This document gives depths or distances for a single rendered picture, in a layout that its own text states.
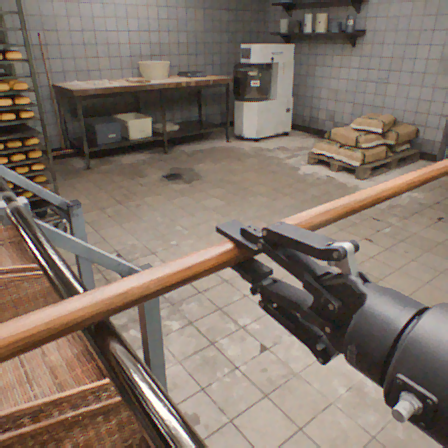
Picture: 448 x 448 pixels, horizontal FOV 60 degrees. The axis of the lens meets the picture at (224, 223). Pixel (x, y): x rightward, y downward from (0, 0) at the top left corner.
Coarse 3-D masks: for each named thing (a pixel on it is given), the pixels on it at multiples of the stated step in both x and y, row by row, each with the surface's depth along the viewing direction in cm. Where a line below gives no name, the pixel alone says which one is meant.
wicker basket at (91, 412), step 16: (112, 400) 78; (64, 416) 72; (80, 416) 74; (96, 416) 77; (112, 416) 80; (128, 416) 83; (16, 432) 67; (32, 432) 69; (48, 432) 71; (64, 432) 74; (80, 432) 76; (96, 432) 79; (112, 432) 81; (128, 432) 85
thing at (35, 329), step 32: (384, 192) 60; (320, 224) 51; (192, 256) 41; (224, 256) 42; (128, 288) 36; (160, 288) 38; (32, 320) 31; (64, 320) 32; (96, 320) 34; (0, 352) 30
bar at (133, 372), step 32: (0, 192) 66; (32, 224) 55; (32, 256) 49; (96, 256) 75; (64, 288) 41; (160, 320) 90; (96, 352) 34; (128, 352) 33; (160, 352) 94; (128, 384) 30; (160, 384) 30; (160, 416) 27
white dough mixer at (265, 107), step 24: (264, 48) 525; (288, 48) 551; (240, 72) 531; (264, 72) 529; (288, 72) 564; (240, 96) 546; (264, 96) 546; (288, 96) 582; (240, 120) 564; (264, 120) 565; (288, 120) 595
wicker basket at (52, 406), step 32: (0, 288) 116; (32, 288) 122; (0, 320) 119; (32, 352) 112; (64, 352) 112; (0, 384) 102; (32, 384) 102; (64, 384) 102; (96, 384) 82; (0, 416) 70; (32, 416) 75
